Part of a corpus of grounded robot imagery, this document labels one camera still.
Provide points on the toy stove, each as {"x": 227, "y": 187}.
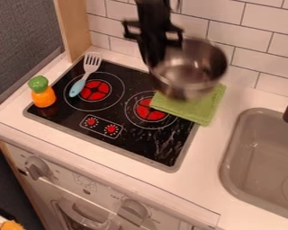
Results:
{"x": 110, "y": 113}

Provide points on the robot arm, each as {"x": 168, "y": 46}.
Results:
{"x": 153, "y": 9}

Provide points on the green cloth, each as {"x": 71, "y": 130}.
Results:
{"x": 194, "y": 108}

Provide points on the silver pot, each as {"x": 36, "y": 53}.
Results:
{"x": 190, "y": 72}

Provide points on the toy sink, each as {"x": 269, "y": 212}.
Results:
{"x": 262, "y": 161}

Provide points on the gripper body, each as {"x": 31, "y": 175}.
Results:
{"x": 152, "y": 34}

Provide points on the orange toy carrot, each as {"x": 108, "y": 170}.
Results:
{"x": 42, "y": 92}

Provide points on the white and blue spatula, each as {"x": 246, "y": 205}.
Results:
{"x": 86, "y": 73}

